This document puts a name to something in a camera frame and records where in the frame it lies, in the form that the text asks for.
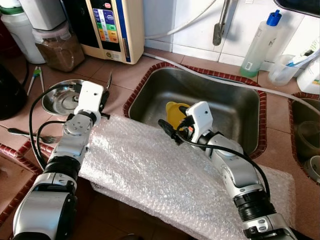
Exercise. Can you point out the white detergent bottle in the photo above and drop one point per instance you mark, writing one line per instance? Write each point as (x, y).
(310, 80)

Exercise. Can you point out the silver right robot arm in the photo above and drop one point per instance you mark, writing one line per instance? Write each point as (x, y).
(240, 175)

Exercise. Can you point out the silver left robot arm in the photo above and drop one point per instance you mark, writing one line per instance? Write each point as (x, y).
(70, 145)

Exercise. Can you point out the round steel bowl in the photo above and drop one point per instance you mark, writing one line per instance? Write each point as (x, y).
(60, 100)

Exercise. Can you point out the dark glass bowl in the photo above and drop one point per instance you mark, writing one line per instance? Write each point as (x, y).
(307, 135)

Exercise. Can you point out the jar of brown powder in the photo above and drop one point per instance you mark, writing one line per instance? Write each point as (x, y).
(60, 52)

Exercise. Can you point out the clear plastic cup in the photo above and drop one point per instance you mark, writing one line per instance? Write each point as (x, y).
(282, 72)

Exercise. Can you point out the black kettle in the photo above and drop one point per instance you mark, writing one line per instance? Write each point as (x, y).
(10, 95)

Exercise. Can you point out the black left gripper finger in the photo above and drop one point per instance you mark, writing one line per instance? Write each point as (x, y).
(110, 82)

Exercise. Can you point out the beige water ionizer appliance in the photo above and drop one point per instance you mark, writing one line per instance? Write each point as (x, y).
(132, 30)

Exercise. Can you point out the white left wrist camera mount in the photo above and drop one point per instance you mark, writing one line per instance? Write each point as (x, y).
(90, 95)

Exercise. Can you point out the green soap bottle blue cap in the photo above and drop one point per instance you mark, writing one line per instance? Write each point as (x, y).
(257, 50)

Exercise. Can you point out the white plastic appliance housing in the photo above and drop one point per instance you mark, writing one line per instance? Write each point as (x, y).
(42, 12)

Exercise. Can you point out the white mug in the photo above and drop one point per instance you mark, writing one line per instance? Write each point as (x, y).
(310, 172)

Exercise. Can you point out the green white tongs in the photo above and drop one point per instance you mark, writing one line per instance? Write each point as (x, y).
(35, 73)

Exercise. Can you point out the yellow plastic cup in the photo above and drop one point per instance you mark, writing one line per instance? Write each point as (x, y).
(175, 112)

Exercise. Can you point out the blue white brush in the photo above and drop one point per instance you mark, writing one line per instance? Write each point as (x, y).
(302, 57)

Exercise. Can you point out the white jar green lid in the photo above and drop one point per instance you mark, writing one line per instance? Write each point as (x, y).
(22, 40)

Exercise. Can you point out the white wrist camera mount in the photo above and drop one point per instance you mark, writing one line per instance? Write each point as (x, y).
(200, 117)
(90, 95)

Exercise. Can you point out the clear bubble wrap sheet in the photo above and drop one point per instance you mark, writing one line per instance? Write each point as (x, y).
(150, 175)

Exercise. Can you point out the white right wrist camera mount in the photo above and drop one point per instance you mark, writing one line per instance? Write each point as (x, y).
(200, 117)

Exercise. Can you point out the steel fork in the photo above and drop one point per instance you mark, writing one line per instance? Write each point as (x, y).
(25, 133)

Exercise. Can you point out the dark red plastic container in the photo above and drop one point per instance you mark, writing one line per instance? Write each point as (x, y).
(5, 42)

